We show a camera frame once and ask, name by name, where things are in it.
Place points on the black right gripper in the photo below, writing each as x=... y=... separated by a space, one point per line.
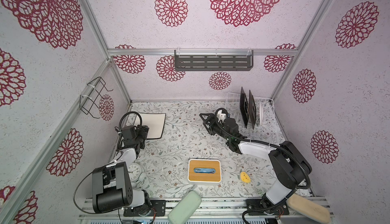
x=210 y=130

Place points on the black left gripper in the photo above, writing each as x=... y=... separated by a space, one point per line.
x=143 y=133

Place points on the white square plate black rim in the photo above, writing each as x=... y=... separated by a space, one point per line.
x=156 y=124

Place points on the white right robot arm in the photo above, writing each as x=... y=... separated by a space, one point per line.
x=291 y=168

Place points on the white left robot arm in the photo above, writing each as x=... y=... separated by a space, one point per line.
x=112 y=188

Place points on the white alarm clock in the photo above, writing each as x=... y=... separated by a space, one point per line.
x=137 y=175

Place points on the small white round plate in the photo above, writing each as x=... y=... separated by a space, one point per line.
x=261 y=113

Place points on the white wooden tissue box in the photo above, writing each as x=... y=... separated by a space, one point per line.
x=204 y=171

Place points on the yellow sponge piece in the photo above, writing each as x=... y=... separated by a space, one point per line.
x=245 y=177

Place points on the beige padded cushion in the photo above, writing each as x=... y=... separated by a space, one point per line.
x=309 y=209

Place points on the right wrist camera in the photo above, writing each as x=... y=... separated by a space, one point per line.
x=221 y=116

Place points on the white wire dish rack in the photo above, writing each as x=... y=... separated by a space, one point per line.
x=268 y=131

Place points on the black wire wall basket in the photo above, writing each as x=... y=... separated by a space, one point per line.
x=97 y=103

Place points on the grey wall shelf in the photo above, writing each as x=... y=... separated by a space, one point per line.
x=213 y=63

